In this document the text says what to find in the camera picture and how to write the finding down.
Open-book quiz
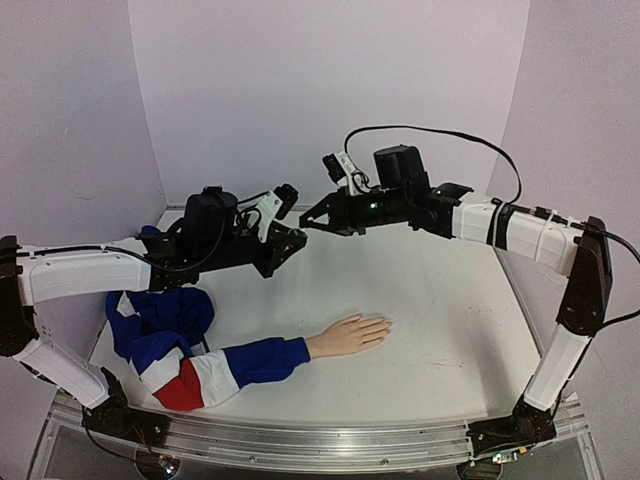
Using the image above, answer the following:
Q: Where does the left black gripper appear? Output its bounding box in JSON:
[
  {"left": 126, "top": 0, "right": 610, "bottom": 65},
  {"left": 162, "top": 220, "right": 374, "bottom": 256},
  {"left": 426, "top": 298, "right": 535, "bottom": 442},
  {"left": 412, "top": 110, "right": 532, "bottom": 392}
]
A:
[{"left": 201, "top": 215, "right": 308, "bottom": 280}]

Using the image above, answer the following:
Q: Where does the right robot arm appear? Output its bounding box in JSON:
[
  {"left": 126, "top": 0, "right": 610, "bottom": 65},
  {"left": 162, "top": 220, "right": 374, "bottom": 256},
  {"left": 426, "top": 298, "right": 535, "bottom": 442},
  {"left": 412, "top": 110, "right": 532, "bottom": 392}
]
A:
[{"left": 299, "top": 145, "right": 613, "bottom": 454}]

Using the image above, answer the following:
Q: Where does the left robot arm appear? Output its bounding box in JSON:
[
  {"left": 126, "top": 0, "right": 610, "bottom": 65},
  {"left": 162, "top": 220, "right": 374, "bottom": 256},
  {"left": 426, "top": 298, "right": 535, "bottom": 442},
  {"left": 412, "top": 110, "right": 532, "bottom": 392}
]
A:
[{"left": 1, "top": 184, "right": 307, "bottom": 437}]

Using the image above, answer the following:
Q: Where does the mannequin hand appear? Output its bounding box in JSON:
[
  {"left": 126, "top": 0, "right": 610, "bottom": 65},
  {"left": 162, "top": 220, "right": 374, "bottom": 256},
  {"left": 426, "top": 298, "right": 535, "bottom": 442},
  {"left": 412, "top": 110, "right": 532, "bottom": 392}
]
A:
[{"left": 305, "top": 314, "right": 392, "bottom": 359}]

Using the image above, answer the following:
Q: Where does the blue white red jacket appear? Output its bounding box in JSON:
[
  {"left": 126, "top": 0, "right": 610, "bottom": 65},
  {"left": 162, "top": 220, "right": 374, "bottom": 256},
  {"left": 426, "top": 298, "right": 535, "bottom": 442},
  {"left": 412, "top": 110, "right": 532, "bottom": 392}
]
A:
[{"left": 105, "top": 287, "right": 311, "bottom": 411}]

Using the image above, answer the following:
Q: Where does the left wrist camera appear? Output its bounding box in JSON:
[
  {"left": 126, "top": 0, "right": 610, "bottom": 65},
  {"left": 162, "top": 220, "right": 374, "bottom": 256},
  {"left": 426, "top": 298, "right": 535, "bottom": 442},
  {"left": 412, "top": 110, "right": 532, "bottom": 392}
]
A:
[{"left": 255, "top": 183, "right": 299, "bottom": 243}]

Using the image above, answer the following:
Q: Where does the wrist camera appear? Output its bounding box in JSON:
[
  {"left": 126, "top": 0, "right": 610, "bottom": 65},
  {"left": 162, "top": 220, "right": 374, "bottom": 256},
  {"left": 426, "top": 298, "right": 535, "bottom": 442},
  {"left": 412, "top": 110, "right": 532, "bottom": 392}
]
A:
[
  {"left": 322, "top": 151, "right": 370, "bottom": 197},
  {"left": 255, "top": 183, "right": 299, "bottom": 243}
]

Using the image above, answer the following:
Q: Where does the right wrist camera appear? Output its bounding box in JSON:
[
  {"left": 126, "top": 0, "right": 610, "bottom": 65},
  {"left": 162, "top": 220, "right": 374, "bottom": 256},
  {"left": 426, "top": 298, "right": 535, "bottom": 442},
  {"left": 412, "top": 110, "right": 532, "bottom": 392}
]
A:
[{"left": 322, "top": 151, "right": 370, "bottom": 197}]

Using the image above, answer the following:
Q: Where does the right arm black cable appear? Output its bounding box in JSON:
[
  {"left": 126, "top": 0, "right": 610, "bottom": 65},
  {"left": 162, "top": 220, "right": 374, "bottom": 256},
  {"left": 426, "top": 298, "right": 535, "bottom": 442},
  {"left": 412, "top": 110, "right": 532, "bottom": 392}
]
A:
[{"left": 343, "top": 125, "right": 524, "bottom": 205}]

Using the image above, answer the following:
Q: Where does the aluminium front rail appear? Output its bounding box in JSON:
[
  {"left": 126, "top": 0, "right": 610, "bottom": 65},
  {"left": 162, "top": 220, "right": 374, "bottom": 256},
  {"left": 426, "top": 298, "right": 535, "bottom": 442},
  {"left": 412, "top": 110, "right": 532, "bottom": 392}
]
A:
[{"left": 53, "top": 393, "right": 590, "bottom": 473}]

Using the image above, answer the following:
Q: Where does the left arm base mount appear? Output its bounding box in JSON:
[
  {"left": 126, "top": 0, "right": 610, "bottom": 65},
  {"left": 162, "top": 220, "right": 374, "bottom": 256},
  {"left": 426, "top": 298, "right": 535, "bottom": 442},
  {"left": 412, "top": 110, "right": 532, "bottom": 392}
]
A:
[{"left": 82, "top": 392, "right": 170, "bottom": 448}]

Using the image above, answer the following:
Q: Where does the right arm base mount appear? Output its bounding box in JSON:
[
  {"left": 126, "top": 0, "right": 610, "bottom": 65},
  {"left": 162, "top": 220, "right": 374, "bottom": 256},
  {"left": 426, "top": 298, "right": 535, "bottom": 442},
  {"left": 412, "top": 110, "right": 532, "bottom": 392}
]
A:
[{"left": 466, "top": 394, "right": 561, "bottom": 459}]

